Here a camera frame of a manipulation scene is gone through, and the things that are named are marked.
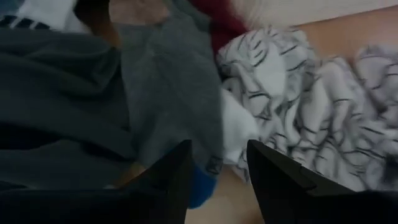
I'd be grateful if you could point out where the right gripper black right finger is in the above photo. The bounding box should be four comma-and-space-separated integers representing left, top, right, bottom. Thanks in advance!
246, 139, 358, 224

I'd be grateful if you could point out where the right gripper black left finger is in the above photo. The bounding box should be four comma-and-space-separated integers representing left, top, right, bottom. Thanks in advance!
121, 139, 194, 224

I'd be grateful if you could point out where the plain white sock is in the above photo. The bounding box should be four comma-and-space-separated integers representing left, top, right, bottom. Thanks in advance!
221, 88, 261, 164

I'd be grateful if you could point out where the grey sock blue toe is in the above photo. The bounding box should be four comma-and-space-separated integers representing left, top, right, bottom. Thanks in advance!
116, 0, 225, 210

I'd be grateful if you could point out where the grey boxer briefs lettered waistband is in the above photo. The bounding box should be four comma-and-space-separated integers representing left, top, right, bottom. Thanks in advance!
0, 14, 137, 191

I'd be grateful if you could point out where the dark red sock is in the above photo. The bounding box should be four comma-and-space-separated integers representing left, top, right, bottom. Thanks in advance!
188, 0, 249, 58

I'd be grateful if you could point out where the white cloth black line print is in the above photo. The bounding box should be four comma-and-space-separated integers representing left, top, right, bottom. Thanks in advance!
216, 27, 398, 192

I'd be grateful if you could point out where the plain white cloth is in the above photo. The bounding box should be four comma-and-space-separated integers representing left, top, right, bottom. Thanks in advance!
14, 0, 91, 34

